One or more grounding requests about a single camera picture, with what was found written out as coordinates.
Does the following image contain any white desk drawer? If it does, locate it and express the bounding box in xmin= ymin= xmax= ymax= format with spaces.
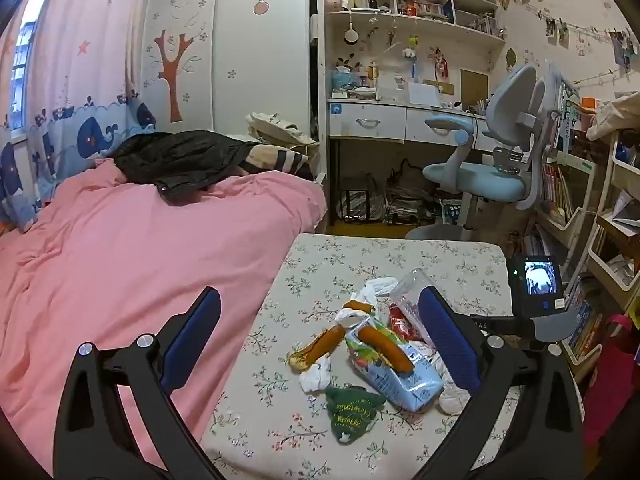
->
xmin=405 ymin=107 xmax=488 ymax=151
xmin=329 ymin=102 xmax=407 ymax=141

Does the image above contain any striped bag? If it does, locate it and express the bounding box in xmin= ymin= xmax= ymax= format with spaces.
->
xmin=340 ymin=175 xmax=386 ymax=223

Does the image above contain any pink blanket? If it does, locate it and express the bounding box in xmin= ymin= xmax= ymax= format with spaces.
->
xmin=0 ymin=157 xmax=328 ymax=476

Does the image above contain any striped beige pillow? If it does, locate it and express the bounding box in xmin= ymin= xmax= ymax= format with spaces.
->
xmin=242 ymin=144 xmax=311 ymax=178

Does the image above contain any white tissue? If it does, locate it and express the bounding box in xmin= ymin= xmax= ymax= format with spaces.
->
xmin=365 ymin=276 xmax=398 ymax=306
xmin=335 ymin=307 xmax=373 ymax=333
xmin=439 ymin=385 xmax=473 ymax=416
xmin=300 ymin=355 xmax=333 ymax=393

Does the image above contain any teal tissue box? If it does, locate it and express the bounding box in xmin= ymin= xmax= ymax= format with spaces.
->
xmin=332 ymin=67 xmax=361 ymax=91

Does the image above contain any stack of newspapers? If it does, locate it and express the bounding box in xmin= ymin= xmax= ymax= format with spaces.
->
xmin=385 ymin=160 xmax=446 ymax=226

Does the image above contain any green knitted stocking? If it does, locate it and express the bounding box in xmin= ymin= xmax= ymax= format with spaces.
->
xmin=325 ymin=385 xmax=386 ymax=446

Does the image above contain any whale print curtain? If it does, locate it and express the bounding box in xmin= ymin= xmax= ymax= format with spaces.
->
xmin=0 ymin=0 xmax=161 ymax=233

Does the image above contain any floral tablecloth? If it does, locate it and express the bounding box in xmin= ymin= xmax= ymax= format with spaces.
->
xmin=200 ymin=232 xmax=526 ymax=480

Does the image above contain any hanging green toy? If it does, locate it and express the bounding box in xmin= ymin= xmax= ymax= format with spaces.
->
xmin=402 ymin=35 xmax=421 ymax=81

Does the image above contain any photo garland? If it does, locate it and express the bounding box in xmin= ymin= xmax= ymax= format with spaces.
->
xmin=495 ymin=0 xmax=640 ymax=86

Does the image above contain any black jacket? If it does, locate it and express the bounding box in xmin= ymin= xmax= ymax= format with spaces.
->
xmin=114 ymin=130 xmax=258 ymax=206

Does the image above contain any clear plastic bag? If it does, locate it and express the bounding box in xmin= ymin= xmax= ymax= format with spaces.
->
xmin=390 ymin=268 xmax=436 ymax=341

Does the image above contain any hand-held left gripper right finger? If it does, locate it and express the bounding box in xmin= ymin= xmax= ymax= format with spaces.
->
xmin=417 ymin=285 xmax=586 ymax=480

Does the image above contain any window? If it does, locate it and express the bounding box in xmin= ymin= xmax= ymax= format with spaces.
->
xmin=7 ymin=0 xmax=43 ymax=133

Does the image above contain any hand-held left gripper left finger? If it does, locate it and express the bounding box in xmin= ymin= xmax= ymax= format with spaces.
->
xmin=52 ymin=286 xmax=223 ymax=480

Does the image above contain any red doll figure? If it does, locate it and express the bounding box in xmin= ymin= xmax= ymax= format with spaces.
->
xmin=430 ymin=47 xmax=451 ymax=81

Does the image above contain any blue green drink pouch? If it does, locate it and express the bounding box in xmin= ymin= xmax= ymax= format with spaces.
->
xmin=345 ymin=322 xmax=446 ymax=413

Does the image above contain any pink bag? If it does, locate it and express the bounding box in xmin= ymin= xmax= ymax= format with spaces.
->
xmin=582 ymin=315 xmax=638 ymax=461

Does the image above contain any brown cork board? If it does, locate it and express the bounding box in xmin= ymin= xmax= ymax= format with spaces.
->
xmin=460 ymin=70 xmax=488 ymax=108

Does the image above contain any row of books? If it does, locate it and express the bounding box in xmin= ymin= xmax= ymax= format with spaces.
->
xmin=565 ymin=280 xmax=608 ymax=363

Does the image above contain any white wardrobe with tree decal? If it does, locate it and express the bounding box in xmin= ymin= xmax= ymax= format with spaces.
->
xmin=140 ymin=0 xmax=313 ymax=151

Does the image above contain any white paper sheet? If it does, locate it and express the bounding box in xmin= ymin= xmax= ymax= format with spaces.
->
xmin=407 ymin=81 xmax=443 ymax=108

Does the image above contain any beige cloth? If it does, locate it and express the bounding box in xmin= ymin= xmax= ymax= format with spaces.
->
xmin=585 ymin=91 xmax=640 ymax=141

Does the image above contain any red striped wrapper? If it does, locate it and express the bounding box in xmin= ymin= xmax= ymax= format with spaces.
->
xmin=387 ymin=302 xmax=426 ymax=346

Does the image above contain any beige cloth bag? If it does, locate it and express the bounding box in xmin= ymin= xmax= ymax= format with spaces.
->
xmin=245 ymin=112 xmax=318 ymax=153

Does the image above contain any white desk with shelves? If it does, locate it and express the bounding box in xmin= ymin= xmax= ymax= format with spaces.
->
xmin=315 ymin=0 xmax=508 ymax=226

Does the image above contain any blue grey desk chair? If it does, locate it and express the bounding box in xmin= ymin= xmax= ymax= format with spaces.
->
xmin=405 ymin=64 xmax=563 ymax=241

